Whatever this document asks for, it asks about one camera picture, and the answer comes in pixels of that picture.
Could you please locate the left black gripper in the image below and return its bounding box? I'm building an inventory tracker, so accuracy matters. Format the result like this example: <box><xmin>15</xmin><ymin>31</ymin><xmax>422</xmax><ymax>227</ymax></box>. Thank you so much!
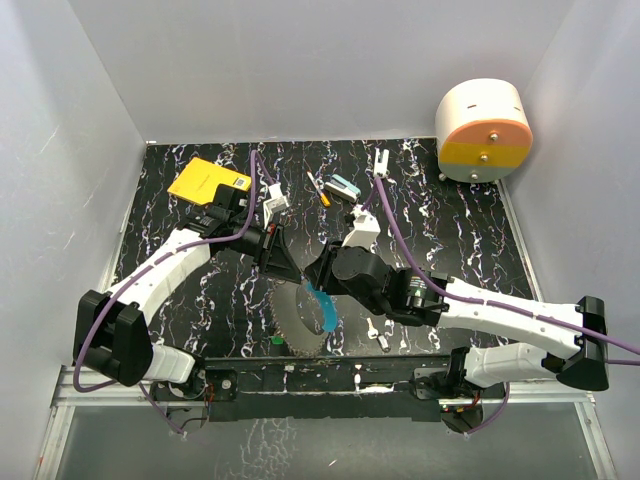
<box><xmin>230</xmin><ymin>221</ymin><xmax>303</xmax><ymax>284</ymax></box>

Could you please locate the blue organizer handle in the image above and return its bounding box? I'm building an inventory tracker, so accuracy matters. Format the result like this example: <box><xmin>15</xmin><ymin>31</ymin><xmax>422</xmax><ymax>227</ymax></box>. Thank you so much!
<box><xmin>306</xmin><ymin>283</ymin><xmax>338</xmax><ymax>334</ymax></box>

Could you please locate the metal key organizer with rings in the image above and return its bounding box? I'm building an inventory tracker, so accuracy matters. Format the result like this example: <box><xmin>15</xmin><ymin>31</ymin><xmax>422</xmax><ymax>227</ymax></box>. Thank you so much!
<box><xmin>269</xmin><ymin>283</ymin><xmax>328</xmax><ymax>358</ymax></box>

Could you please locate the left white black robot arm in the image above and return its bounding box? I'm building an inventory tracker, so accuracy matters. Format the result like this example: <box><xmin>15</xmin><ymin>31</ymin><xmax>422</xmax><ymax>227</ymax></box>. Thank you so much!
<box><xmin>73</xmin><ymin>184</ymin><xmax>301</xmax><ymax>399</ymax></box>

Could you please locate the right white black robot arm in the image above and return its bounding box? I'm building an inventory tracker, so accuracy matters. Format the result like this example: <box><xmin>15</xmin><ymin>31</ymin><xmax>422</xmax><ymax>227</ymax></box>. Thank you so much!
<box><xmin>304</xmin><ymin>241</ymin><xmax>609</xmax><ymax>397</ymax></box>

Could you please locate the white tagged key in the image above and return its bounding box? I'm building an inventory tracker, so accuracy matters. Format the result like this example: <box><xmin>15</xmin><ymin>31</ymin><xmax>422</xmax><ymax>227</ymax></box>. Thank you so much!
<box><xmin>367</xmin><ymin>317</ymin><xmax>391</xmax><ymax>353</ymax></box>

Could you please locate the white orange pen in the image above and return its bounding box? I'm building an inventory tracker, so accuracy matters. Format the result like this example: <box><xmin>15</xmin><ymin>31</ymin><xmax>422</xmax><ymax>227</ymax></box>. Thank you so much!
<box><xmin>307</xmin><ymin>171</ymin><xmax>331</xmax><ymax>208</ymax></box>

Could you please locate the teal white stapler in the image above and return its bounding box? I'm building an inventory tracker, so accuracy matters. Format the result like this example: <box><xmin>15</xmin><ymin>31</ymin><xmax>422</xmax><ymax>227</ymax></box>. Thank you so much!
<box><xmin>324</xmin><ymin>174</ymin><xmax>361</xmax><ymax>203</ymax></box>

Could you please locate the white plastic clip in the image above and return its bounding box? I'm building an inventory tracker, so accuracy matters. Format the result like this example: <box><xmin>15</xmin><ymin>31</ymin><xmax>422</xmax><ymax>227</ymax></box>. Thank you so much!
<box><xmin>373</xmin><ymin>148</ymin><xmax>390</xmax><ymax>178</ymax></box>

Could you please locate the yellow notepad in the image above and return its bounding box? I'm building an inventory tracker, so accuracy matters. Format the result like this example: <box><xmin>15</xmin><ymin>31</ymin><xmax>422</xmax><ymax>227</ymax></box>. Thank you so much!
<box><xmin>167</xmin><ymin>157</ymin><xmax>252</xmax><ymax>206</ymax></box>

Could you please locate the white orange yellow drum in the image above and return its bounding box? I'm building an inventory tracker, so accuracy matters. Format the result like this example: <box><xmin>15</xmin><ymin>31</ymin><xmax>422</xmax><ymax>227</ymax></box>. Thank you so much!
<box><xmin>435</xmin><ymin>78</ymin><xmax>533</xmax><ymax>183</ymax></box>

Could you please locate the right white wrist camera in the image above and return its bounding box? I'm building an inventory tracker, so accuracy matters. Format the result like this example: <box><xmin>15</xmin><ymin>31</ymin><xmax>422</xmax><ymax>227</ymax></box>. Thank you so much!
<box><xmin>342</xmin><ymin>205</ymin><xmax>380</xmax><ymax>250</ymax></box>

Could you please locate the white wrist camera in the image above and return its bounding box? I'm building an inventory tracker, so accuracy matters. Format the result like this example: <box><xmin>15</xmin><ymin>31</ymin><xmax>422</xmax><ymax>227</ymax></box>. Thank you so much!
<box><xmin>262</xmin><ymin>183</ymin><xmax>291</xmax><ymax>226</ymax></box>
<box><xmin>342</xmin><ymin>205</ymin><xmax>380</xmax><ymax>250</ymax></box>

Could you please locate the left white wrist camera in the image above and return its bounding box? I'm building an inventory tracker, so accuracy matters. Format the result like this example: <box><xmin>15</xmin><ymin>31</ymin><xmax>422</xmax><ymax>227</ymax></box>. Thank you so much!
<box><xmin>262</xmin><ymin>183</ymin><xmax>291</xmax><ymax>226</ymax></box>

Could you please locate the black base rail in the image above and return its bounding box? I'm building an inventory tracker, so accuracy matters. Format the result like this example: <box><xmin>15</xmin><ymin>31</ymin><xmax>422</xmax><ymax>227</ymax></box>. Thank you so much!
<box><xmin>151</xmin><ymin>354</ymin><xmax>505</xmax><ymax>424</ymax></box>

